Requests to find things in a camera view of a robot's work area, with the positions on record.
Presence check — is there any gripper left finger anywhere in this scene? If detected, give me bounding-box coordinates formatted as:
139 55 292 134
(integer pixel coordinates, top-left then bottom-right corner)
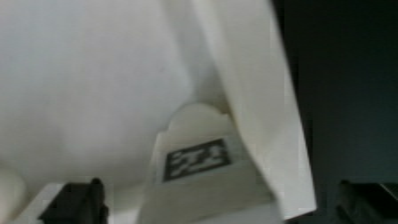
11 177 111 224

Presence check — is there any white table leg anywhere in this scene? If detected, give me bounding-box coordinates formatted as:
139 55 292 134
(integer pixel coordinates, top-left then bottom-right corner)
138 103 285 224

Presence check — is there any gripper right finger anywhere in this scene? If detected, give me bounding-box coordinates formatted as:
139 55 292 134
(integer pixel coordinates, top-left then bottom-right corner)
337 180 398 224

